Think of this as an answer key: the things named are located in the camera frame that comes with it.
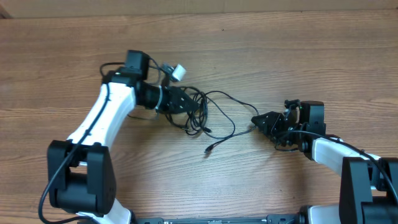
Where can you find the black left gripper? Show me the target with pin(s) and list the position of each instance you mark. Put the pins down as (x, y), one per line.
(175, 94)

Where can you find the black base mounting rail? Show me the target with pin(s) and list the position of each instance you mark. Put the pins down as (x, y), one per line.
(214, 221)

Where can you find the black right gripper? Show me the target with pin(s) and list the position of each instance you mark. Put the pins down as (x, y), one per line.
(272, 126)

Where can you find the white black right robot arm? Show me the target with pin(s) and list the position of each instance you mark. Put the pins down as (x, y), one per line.
(368, 187)

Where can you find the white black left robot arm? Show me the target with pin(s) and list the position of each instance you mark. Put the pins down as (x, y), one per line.
(80, 172)

